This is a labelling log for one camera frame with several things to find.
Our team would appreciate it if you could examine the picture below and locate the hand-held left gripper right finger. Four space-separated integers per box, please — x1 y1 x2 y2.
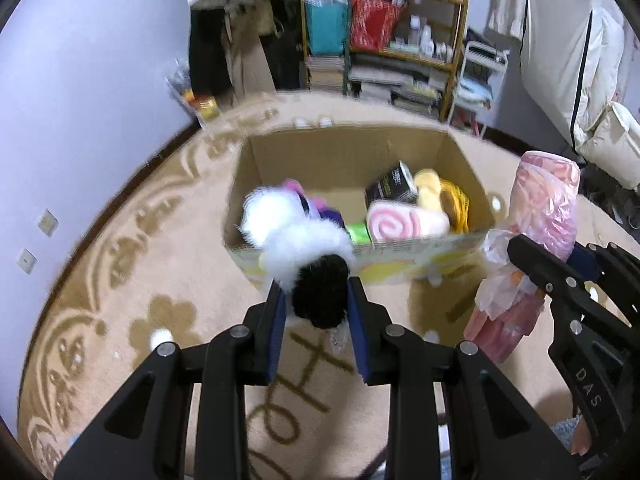
346 275 583 480

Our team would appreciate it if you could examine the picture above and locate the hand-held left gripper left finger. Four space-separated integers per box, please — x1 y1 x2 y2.
52 276 287 480

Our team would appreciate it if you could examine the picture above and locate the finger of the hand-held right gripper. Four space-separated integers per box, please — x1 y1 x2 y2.
506 234 601 336
570 242 640 306

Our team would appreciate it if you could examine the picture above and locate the pink roll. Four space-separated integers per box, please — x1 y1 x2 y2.
462 151 581 363

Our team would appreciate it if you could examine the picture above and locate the white and black fluffy plush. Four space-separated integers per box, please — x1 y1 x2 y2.
239 186 358 356

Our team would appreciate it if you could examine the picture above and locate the pink swirl roll plush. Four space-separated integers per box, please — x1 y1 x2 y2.
366 200 450 246

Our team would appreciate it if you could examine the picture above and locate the pink and purple plush toy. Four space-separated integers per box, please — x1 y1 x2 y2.
282 179 346 228

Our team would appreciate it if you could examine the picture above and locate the small black printed box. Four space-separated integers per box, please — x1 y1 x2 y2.
365 160 419 204

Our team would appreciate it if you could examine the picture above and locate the cardboard box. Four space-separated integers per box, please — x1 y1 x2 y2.
223 127 498 286

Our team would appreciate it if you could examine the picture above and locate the person's right hand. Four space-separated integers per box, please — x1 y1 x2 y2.
571 412 597 457

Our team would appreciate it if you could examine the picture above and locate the person's grey clothing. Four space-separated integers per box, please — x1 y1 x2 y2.
551 416 581 455

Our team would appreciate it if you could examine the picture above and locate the green toy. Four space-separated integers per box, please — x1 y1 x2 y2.
345 223 372 247

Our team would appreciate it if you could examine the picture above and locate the yellow plush toy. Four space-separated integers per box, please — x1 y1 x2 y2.
440 182 472 235
412 167 444 211

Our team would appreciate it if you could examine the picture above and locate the white trolley cart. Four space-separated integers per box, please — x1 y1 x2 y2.
447 41 510 138

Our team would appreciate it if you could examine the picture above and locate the white fabric cover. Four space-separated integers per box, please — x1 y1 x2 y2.
520 0 640 191

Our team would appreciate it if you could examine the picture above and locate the messy pile of books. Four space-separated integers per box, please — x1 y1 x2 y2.
347 55 448 118

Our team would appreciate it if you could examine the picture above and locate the yellow and red packet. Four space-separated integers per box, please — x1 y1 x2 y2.
182 90 221 121

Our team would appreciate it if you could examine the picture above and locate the row of white cosmetic bottles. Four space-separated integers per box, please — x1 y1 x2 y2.
395 15 453 61

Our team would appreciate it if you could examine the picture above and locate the wooden shelf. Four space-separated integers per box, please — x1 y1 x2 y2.
298 0 473 121

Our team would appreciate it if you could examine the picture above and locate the upright stack of books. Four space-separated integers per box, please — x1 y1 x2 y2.
306 55 347 92

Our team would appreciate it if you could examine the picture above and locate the clear bag of oddments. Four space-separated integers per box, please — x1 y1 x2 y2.
167 60 194 96

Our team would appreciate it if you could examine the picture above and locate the beige hanging garment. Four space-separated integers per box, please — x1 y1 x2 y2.
222 7 276 106

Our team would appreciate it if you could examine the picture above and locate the black hanging coat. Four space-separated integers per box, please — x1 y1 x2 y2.
190 5 233 98

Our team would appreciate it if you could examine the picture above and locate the red patterned bag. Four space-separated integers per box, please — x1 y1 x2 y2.
350 0 404 51

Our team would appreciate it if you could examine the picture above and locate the green pole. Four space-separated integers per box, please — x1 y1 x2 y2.
344 0 354 96

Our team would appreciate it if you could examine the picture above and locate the teal bag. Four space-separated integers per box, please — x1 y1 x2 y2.
305 0 348 56

